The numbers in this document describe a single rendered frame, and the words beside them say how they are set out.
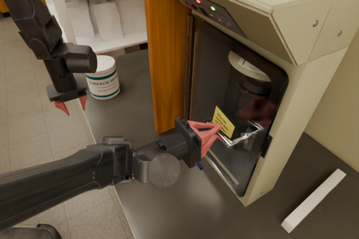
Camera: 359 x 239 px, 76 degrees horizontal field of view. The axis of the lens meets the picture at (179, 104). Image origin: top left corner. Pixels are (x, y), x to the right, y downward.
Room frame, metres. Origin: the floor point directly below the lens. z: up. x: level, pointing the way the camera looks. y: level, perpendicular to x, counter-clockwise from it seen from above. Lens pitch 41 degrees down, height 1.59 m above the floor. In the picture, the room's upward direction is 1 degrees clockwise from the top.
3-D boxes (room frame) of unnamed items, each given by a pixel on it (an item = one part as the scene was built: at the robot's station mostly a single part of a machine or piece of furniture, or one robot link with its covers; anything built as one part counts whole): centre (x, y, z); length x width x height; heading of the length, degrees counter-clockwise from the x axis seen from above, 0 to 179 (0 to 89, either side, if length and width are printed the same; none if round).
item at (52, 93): (0.53, 0.32, 1.21); 0.10 x 0.07 x 0.07; 121
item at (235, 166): (0.44, -0.10, 1.19); 0.30 x 0.01 x 0.40; 29
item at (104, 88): (0.84, 0.34, 1.02); 0.13 x 0.13 x 0.15
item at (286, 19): (0.41, -0.06, 1.46); 0.32 x 0.12 x 0.10; 31
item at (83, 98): (0.53, 0.32, 1.14); 0.07 x 0.07 x 0.09; 31
